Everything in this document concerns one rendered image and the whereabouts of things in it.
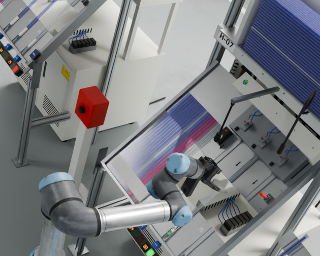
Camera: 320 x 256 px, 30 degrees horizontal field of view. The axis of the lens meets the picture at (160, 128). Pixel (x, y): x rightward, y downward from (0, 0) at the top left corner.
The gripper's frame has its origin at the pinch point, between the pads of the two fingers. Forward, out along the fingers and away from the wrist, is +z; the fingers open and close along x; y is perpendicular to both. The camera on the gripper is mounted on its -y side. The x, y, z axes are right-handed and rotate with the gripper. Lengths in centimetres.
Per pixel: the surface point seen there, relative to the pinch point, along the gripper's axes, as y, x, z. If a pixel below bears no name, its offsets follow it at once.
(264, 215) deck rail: 3.0, -21.0, 11.7
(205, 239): -20.7, -12.2, 6.0
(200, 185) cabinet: -18, 24, 46
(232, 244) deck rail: -13.7, -21.0, 8.3
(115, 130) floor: -54, 127, 104
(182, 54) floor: 4, 188, 193
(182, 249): -30.4, -8.9, 3.8
